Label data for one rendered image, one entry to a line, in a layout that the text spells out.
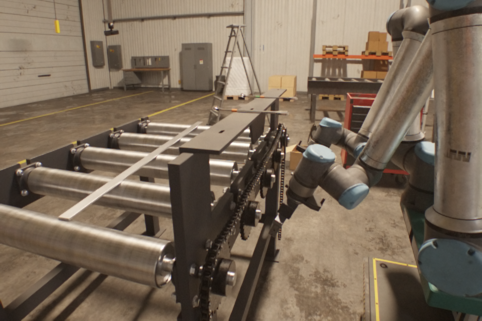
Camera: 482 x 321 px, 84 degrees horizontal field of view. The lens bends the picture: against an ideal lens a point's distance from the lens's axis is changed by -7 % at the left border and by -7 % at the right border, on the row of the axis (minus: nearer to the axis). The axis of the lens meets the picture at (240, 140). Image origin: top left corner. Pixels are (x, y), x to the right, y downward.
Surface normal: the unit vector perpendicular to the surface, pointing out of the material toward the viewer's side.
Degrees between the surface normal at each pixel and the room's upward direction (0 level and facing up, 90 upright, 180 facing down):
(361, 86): 90
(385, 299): 0
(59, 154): 90
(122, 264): 70
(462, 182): 88
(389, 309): 0
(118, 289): 0
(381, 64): 90
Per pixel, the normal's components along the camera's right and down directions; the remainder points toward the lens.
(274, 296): 0.00, -0.96
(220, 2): -0.26, 0.27
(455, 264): -0.70, 0.28
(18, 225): -0.18, -0.53
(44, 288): 0.96, 0.07
